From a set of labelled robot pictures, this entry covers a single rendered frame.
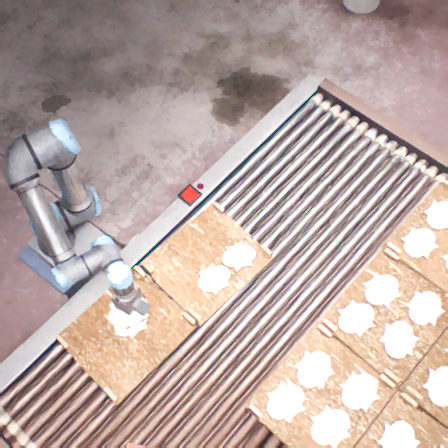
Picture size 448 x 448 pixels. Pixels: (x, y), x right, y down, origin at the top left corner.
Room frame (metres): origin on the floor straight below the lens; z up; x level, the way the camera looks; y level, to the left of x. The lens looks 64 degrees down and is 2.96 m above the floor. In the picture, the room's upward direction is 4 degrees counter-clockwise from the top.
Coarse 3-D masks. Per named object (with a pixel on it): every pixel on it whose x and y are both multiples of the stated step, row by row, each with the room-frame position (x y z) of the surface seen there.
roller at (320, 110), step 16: (320, 112) 1.58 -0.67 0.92; (304, 128) 1.50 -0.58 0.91; (288, 144) 1.42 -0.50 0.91; (272, 160) 1.35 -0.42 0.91; (256, 176) 1.27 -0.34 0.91; (240, 192) 1.20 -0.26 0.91; (32, 384) 0.46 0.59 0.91; (48, 384) 0.46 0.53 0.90; (16, 400) 0.40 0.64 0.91; (0, 416) 0.35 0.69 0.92
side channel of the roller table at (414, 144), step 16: (336, 96) 1.64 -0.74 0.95; (352, 96) 1.63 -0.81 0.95; (352, 112) 1.56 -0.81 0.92; (368, 112) 1.53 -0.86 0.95; (384, 128) 1.44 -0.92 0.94; (400, 128) 1.43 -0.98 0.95; (400, 144) 1.38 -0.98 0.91; (416, 144) 1.34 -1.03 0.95; (432, 144) 1.34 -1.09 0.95; (432, 160) 1.27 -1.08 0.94
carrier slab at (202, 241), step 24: (216, 216) 1.08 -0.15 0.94; (168, 240) 0.99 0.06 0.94; (192, 240) 0.98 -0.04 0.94; (216, 240) 0.97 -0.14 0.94; (240, 240) 0.96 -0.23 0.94; (168, 264) 0.88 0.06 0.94; (192, 264) 0.87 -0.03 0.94; (216, 264) 0.87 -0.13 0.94; (264, 264) 0.85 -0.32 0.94; (168, 288) 0.78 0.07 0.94; (192, 288) 0.77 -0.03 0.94; (240, 288) 0.76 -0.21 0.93
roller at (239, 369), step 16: (416, 176) 1.21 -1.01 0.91; (400, 192) 1.14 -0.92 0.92; (384, 208) 1.07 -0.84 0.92; (368, 224) 1.00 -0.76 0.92; (352, 240) 0.93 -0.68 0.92; (336, 256) 0.87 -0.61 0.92; (320, 272) 0.81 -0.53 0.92; (304, 288) 0.75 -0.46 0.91; (304, 304) 0.69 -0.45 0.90; (288, 320) 0.62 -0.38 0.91; (272, 336) 0.57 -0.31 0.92; (256, 352) 0.51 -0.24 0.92; (240, 368) 0.45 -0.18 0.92; (224, 384) 0.40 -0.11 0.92; (208, 400) 0.35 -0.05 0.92; (192, 416) 0.30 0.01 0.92; (176, 432) 0.25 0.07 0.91
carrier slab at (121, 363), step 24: (144, 288) 0.79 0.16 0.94; (96, 312) 0.71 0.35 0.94; (168, 312) 0.68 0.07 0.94; (72, 336) 0.62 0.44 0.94; (96, 336) 0.61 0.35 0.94; (144, 336) 0.60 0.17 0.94; (168, 336) 0.59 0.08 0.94; (96, 360) 0.52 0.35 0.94; (120, 360) 0.51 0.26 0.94; (144, 360) 0.51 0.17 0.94; (120, 384) 0.43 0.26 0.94
